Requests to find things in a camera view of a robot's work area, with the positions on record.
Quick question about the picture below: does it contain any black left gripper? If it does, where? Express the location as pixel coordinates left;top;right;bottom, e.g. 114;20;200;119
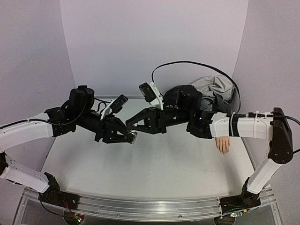
76;110;135;144

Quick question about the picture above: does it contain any small nail polish bottle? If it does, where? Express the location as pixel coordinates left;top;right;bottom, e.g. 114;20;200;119
130;132;138;144

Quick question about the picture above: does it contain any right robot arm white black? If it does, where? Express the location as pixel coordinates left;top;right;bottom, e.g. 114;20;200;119
126;82;293;214

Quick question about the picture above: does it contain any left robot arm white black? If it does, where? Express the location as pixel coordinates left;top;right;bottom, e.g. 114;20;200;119
0;85;137;205

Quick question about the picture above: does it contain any grey crumpled cloth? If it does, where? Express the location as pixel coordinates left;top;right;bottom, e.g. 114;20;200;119
192;75;235;113

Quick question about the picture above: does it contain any mannequin hand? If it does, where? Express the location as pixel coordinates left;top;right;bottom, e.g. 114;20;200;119
215;137;231;155

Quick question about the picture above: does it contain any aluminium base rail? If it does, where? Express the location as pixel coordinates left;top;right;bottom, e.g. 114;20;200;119
14;187;282;225

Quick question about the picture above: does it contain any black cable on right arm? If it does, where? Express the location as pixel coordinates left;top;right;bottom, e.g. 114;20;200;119
151;61;300;124

